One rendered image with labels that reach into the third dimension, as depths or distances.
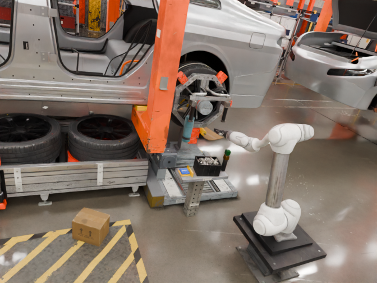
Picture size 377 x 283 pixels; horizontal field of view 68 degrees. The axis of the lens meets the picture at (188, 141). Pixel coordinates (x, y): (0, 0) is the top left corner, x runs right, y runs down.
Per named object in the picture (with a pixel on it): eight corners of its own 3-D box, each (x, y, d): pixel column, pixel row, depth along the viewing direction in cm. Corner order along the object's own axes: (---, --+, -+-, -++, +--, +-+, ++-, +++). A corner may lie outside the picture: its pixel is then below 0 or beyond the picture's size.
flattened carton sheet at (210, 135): (198, 122, 446) (199, 120, 444) (222, 138, 411) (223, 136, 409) (184, 125, 427) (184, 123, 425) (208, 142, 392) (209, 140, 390)
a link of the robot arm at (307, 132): (292, 123, 195) (279, 124, 187) (316, 121, 180) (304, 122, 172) (293, 142, 195) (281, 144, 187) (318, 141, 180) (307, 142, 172)
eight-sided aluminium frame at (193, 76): (215, 124, 301) (228, 75, 276) (218, 127, 295) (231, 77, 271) (168, 124, 279) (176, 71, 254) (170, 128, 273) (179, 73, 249)
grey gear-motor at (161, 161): (162, 159, 315) (166, 131, 299) (174, 181, 282) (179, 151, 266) (146, 159, 308) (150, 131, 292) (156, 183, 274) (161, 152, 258)
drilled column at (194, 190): (192, 208, 263) (201, 171, 244) (196, 215, 256) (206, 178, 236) (182, 209, 259) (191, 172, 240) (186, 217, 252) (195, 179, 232)
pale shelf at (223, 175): (219, 168, 255) (219, 165, 254) (228, 178, 241) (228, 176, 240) (175, 170, 238) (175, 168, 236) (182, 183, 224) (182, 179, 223)
